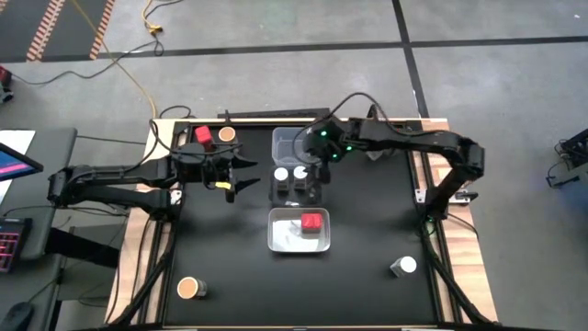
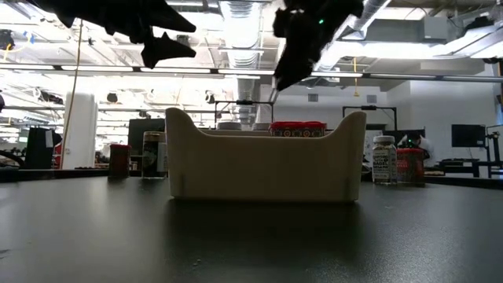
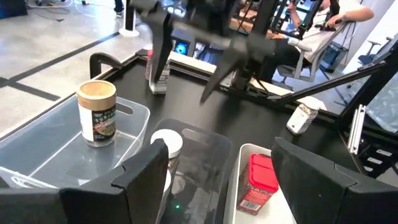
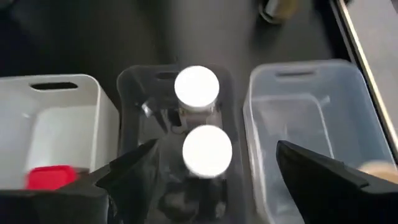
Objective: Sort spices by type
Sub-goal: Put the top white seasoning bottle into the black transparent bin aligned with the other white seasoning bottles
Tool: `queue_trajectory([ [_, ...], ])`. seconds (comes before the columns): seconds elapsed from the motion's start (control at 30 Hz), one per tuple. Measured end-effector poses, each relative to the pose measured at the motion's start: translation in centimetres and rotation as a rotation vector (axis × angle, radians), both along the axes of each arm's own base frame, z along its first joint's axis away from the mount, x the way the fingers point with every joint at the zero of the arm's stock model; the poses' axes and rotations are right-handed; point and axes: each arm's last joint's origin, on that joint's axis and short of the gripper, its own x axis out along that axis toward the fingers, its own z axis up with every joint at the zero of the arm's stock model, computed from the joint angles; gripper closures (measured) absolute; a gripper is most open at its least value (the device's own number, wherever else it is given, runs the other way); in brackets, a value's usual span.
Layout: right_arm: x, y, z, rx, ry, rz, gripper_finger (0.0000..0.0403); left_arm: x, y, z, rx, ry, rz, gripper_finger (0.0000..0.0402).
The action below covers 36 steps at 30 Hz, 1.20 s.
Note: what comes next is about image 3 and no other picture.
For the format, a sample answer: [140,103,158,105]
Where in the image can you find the person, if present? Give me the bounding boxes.
[257,0,376,85]

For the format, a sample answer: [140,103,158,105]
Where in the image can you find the blue lit screen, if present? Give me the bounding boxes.
[172,39,191,57]

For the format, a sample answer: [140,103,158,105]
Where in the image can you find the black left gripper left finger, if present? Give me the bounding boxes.
[58,138,170,224]

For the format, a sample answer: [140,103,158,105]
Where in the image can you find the person's leg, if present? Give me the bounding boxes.
[112,0,125,18]

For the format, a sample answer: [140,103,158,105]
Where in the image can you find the grey office chair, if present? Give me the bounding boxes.
[275,36,315,84]
[356,36,393,67]

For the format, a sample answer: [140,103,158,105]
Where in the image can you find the black diagonal frame brace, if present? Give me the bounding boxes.
[267,60,389,106]

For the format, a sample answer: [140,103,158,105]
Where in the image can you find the clear plastic bin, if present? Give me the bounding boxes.
[0,93,151,190]

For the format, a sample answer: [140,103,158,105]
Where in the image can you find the black vertical frame post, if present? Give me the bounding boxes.
[337,37,398,128]

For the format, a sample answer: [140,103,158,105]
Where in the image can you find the black box white labels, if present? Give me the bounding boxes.
[357,136,398,180]

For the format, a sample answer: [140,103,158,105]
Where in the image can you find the silver aluminium bars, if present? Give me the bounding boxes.
[347,104,368,156]

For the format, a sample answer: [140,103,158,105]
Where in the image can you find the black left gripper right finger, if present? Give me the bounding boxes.
[271,136,398,224]

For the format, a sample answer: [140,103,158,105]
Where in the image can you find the white floor post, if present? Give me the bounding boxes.
[118,0,141,38]

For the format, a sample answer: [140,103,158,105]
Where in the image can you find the blue grey bin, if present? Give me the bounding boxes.
[319,42,346,74]

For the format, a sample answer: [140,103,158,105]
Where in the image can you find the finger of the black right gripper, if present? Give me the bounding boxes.
[200,45,250,104]
[136,4,174,83]

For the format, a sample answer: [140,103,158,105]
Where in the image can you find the grey translucent plastic bin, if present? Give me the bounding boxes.
[149,117,233,224]

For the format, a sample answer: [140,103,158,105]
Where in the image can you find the gold lid spice jar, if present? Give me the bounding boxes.
[76,80,118,148]

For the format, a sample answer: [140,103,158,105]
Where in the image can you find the black table clamp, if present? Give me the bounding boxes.
[89,52,124,80]

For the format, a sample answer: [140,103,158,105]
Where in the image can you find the black computer box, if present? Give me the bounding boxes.
[0,0,29,19]

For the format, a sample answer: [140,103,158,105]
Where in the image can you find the white plastic bin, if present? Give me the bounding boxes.
[223,142,298,224]

